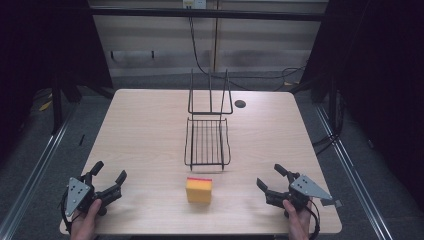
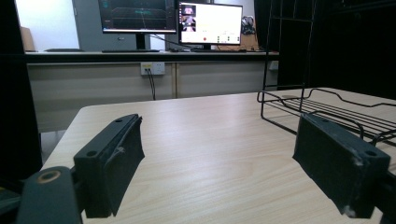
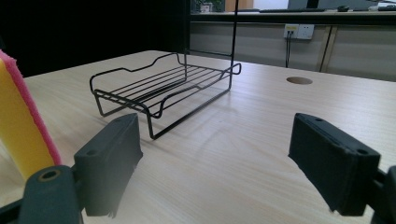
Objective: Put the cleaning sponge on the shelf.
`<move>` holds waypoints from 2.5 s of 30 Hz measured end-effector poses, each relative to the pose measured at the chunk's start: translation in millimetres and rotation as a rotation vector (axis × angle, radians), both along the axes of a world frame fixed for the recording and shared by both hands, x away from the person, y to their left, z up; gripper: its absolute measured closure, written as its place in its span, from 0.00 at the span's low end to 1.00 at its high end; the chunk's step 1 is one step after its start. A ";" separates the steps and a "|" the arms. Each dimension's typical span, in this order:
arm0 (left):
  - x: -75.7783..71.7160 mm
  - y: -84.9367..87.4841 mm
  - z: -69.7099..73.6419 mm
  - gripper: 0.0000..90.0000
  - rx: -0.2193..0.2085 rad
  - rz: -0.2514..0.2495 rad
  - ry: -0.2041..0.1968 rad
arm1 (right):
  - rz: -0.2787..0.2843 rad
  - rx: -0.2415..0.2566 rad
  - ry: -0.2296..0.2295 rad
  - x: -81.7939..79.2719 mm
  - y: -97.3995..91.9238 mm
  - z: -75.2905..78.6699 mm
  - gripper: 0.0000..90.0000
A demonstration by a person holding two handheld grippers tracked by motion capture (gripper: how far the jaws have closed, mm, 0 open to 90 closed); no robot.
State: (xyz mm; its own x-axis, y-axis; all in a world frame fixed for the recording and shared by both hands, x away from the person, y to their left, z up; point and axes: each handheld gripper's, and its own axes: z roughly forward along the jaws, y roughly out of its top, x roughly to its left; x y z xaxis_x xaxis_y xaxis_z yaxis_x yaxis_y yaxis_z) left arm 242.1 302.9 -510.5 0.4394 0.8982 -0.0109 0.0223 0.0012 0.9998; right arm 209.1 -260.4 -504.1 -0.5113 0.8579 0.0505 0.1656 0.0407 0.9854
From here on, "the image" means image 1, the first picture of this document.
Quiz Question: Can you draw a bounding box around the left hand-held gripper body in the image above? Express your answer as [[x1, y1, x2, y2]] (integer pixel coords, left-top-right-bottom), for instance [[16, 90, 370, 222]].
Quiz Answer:
[[61, 171, 123, 218]]

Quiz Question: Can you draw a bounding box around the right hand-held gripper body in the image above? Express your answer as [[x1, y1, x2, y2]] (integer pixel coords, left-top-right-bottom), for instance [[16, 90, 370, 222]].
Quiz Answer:
[[265, 171, 344, 218]]

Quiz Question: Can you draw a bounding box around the yellow sponge with red top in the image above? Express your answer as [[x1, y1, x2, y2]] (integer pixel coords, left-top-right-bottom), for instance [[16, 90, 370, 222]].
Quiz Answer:
[[185, 176, 214, 205]]

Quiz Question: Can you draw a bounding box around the black wire rack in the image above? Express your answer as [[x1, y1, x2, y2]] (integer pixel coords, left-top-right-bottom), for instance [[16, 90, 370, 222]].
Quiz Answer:
[[183, 68, 235, 173]]

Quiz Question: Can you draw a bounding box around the person's left hand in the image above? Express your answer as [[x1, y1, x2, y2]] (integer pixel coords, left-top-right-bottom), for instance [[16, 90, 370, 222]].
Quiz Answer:
[[70, 198, 103, 240]]

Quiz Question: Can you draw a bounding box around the person's right hand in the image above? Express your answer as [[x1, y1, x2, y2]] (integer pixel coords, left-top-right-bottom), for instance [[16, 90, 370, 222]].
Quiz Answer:
[[282, 198, 315, 240]]

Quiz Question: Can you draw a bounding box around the black metal stand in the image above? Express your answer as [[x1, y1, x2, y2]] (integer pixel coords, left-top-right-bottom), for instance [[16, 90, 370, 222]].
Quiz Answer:
[[49, 71, 115, 136], [289, 75, 346, 135]]

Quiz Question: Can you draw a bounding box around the yellow floor tape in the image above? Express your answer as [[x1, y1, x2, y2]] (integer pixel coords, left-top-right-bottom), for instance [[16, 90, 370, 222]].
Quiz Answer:
[[38, 99, 54, 113]]

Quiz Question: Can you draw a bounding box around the black curtain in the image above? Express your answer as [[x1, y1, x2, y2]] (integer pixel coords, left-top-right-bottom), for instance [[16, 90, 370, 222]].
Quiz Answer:
[[0, 0, 115, 164], [299, 0, 424, 211]]

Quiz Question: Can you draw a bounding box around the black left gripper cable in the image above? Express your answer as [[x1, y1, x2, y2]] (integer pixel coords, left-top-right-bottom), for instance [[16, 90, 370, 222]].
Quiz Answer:
[[60, 191, 74, 235]]

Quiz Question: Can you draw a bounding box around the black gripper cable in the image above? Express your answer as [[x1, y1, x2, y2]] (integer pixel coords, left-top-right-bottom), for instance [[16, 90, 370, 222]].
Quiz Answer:
[[307, 197, 322, 240], [60, 191, 74, 235]]

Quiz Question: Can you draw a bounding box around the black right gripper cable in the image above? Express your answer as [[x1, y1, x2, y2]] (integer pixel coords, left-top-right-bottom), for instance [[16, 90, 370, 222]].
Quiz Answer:
[[307, 197, 322, 240]]

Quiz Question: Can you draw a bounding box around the short black floor cable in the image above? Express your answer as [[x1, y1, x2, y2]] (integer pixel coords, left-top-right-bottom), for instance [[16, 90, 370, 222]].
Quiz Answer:
[[312, 132, 339, 157]]

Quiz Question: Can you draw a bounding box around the metal floor rail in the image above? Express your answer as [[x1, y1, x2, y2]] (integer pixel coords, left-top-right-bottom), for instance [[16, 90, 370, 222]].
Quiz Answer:
[[314, 104, 395, 240], [0, 105, 80, 240]]

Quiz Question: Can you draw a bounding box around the long black floor cable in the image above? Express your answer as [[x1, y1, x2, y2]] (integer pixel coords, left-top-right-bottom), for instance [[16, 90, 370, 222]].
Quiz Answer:
[[187, 16, 308, 93]]

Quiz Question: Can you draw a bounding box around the black horizontal frame bar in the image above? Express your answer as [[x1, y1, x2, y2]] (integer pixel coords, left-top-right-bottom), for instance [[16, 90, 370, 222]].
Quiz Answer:
[[89, 6, 330, 22]]

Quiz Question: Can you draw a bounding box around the white wall socket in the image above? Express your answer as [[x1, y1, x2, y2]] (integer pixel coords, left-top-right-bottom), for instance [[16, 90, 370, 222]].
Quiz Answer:
[[181, 0, 208, 10]]

